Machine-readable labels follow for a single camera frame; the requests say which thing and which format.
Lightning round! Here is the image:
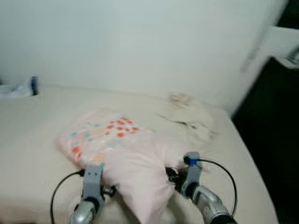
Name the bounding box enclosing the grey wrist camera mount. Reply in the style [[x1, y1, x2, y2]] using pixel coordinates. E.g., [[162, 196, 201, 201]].
[[180, 152, 203, 199], [82, 162, 105, 201]]

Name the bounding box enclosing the pink pillow with coloured dots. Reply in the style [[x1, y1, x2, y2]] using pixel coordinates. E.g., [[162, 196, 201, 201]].
[[58, 109, 198, 224]]

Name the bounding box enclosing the white shelf board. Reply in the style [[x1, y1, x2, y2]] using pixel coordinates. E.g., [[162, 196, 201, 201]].
[[241, 25, 299, 71]]

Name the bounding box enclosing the clear plastic bottle blue cap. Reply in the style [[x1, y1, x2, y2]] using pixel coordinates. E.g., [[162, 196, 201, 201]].
[[0, 76, 39, 98]]

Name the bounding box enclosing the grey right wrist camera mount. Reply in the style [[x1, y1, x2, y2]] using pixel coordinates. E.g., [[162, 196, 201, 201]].
[[180, 152, 203, 199]]

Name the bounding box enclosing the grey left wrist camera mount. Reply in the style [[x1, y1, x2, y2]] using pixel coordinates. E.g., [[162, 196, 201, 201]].
[[82, 162, 105, 201]]

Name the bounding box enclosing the cream bed mattress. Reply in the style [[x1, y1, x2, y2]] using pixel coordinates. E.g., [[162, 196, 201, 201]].
[[0, 84, 279, 224]]

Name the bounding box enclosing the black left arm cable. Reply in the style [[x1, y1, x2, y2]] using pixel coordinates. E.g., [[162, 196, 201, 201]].
[[50, 170, 85, 224]]

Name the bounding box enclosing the crumpled cream cloth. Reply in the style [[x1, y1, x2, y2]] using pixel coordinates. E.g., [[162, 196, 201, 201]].
[[157, 92, 221, 141]]

